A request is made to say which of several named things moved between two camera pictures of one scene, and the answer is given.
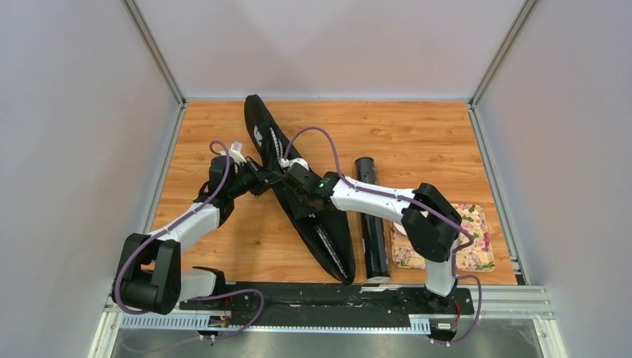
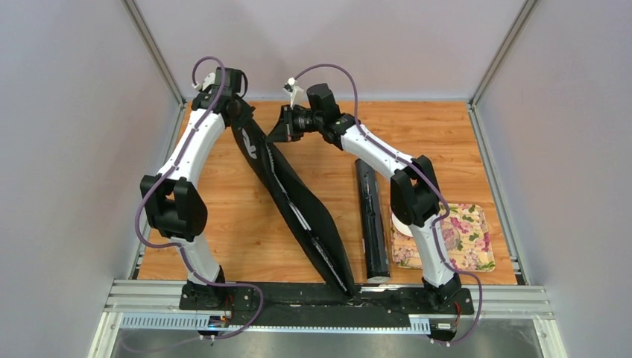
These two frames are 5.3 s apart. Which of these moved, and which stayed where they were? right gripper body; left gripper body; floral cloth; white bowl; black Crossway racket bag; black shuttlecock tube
Moved: black Crossway racket bag; left gripper body; right gripper body
Stayed: black shuttlecock tube; floral cloth; white bowl
